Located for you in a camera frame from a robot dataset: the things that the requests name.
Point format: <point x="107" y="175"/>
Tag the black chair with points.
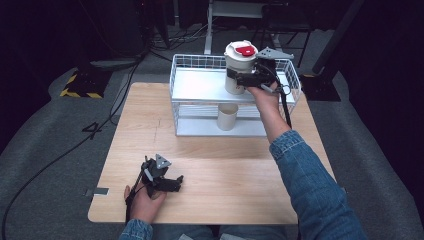
<point x="286" y="23"/>

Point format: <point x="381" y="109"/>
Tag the white tumbler with red lid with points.
<point x="240" y="56"/>

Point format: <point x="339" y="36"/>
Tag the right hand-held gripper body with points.
<point x="266" y="71"/>

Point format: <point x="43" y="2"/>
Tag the white desk frame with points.
<point x="230" y="10"/>

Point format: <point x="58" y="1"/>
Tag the person's right hand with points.
<point x="266" y="98"/>

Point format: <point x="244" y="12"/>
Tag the person's legs in jeans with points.
<point x="200" y="232"/>

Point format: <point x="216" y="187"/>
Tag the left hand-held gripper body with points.
<point x="154" y="175"/>

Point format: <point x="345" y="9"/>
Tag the yellow black striped stand base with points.
<point x="83" y="85"/>

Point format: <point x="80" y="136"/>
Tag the white paper sheet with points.
<point x="233" y="237"/>
<point x="185" y="237"/>

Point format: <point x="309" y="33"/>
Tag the person's left hand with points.
<point x="143" y="206"/>

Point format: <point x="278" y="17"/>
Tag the black slanted stand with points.
<point x="328" y="50"/>

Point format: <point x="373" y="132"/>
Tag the grey tape strip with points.
<point x="100" y="191"/>

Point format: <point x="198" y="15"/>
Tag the white paper cup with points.
<point x="227" y="116"/>

